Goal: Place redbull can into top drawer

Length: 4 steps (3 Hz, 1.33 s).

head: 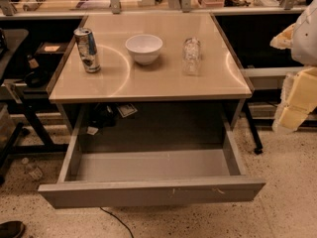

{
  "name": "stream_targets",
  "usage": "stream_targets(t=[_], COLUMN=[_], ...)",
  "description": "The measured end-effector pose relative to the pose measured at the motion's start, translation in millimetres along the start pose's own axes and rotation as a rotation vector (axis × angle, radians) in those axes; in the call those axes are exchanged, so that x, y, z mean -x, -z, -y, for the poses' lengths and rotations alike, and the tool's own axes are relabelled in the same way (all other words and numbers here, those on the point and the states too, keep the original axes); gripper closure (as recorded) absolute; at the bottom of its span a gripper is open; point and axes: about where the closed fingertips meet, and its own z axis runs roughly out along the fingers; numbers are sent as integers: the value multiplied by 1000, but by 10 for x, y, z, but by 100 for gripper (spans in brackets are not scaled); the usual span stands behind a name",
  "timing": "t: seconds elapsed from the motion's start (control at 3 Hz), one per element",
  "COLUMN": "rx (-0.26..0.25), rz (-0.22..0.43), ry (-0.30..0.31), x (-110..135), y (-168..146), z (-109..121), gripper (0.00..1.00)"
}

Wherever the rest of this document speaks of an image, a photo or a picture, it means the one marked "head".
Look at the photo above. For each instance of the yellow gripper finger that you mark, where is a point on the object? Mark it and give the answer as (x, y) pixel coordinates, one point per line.
(283, 40)
(298, 99)

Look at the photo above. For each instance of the silver blue redbull can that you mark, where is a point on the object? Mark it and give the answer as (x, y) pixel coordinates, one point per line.
(87, 49)

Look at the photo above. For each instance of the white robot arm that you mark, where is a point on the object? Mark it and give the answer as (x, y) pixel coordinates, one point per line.
(304, 39)

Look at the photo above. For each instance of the grey open top drawer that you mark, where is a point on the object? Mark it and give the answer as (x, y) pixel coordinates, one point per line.
(148, 161)

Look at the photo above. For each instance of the clear plastic water bottle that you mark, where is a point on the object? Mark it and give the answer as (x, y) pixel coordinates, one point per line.
(191, 56)

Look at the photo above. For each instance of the white ceramic bowl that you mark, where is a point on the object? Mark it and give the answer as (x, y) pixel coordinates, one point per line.
(144, 49)

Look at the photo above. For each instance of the white label card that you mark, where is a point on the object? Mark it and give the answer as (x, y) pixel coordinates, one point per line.
(126, 110)

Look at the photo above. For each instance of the crumpled plastic bottle on floor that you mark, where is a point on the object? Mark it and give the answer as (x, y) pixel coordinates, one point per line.
(32, 169)

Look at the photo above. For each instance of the black shoe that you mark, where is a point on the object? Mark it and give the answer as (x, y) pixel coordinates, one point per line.
(12, 229)

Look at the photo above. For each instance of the grey desk cabinet frame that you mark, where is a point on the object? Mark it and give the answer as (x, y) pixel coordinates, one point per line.
(194, 77)

